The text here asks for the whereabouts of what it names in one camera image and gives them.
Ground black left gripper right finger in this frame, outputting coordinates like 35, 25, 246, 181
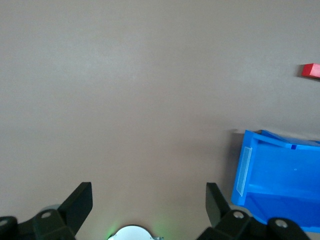
197, 182, 312, 240

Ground blue plastic storage bin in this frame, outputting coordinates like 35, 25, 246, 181
230, 129, 320, 233

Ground small red cube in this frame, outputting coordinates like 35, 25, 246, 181
301, 63, 320, 80

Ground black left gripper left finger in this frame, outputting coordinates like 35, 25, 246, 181
0, 181, 94, 240

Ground brown table mat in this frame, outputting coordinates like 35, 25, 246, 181
0, 0, 320, 240

